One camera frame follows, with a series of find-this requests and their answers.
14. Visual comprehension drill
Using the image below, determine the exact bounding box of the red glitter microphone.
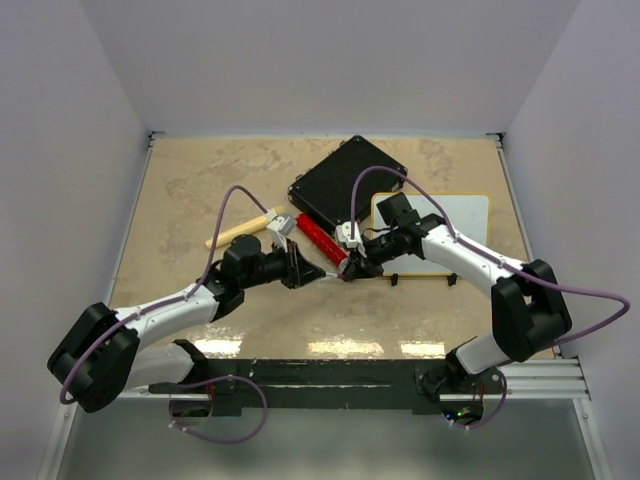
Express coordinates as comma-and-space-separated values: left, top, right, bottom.
296, 213, 347, 270

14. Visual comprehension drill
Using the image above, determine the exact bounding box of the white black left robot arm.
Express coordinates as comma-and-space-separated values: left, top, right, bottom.
47, 235, 326, 413

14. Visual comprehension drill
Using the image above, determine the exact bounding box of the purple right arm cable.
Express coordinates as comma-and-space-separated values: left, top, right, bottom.
348, 165, 631, 351

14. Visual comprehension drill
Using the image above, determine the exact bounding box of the yellow framed whiteboard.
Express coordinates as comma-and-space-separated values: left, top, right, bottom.
369, 192, 494, 278

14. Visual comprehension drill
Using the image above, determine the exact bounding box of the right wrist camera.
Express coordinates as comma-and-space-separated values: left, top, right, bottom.
335, 221, 362, 251

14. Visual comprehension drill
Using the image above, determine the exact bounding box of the black ribbed carrying case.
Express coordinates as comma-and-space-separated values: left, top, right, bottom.
288, 135, 408, 236

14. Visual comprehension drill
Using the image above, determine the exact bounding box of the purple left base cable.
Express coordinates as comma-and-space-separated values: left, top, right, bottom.
168, 374, 270, 444

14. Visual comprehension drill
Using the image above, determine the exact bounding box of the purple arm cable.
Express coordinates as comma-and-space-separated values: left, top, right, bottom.
348, 165, 631, 351
58, 184, 279, 405

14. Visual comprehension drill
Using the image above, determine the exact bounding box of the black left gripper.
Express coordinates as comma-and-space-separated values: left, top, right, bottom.
240, 237, 323, 289

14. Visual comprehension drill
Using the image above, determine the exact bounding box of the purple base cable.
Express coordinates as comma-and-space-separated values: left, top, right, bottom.
447, 369, 509, 431
168, 374, 270, 444

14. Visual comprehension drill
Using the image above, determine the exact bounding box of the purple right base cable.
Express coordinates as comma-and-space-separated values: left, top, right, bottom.
447, 369, 509, 431

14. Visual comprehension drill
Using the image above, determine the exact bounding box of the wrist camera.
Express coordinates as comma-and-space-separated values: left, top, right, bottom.
266, 214, 296, 250
335, 221, 362, 251

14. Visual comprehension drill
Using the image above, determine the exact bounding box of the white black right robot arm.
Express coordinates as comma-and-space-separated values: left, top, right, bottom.
336, 193, 572, 393

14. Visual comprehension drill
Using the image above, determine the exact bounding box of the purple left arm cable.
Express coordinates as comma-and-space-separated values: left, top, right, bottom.
58, 184, 279, 405

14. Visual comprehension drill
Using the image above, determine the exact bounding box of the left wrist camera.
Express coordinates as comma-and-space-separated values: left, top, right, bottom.
266, 214, 296, 250

